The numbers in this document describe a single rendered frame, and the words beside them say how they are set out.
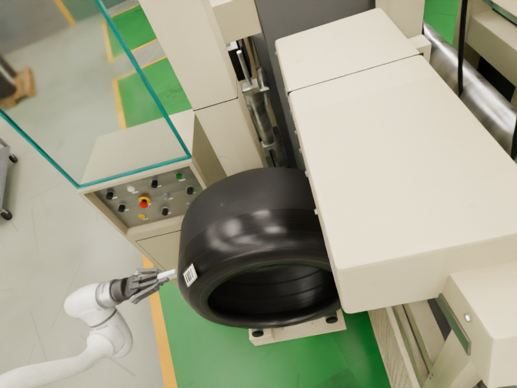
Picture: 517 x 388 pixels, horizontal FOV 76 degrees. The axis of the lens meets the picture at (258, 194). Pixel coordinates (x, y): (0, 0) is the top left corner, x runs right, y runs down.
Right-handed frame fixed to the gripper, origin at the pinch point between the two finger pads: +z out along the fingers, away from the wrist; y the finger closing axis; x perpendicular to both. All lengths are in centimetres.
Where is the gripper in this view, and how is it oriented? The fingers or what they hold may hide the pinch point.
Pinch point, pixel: (168, 275)
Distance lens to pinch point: 116.7
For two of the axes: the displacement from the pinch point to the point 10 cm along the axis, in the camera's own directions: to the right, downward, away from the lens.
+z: 9.1, -3.2, -2.4
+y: -0.9, -7.5, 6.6
